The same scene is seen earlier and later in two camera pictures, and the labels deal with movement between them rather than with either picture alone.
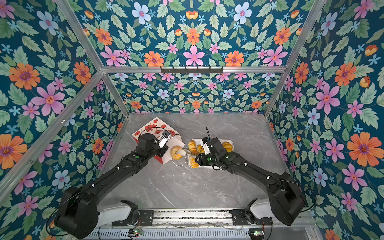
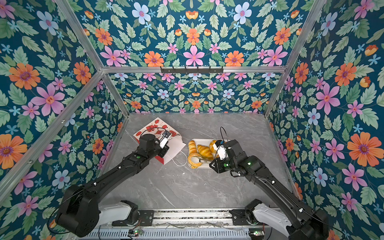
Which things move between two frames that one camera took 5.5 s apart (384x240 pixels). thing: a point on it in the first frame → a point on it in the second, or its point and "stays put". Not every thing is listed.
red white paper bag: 155,128 stays put
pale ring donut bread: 174,152 → 194,165
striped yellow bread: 200,149 stays put
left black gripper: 164,149 stays put
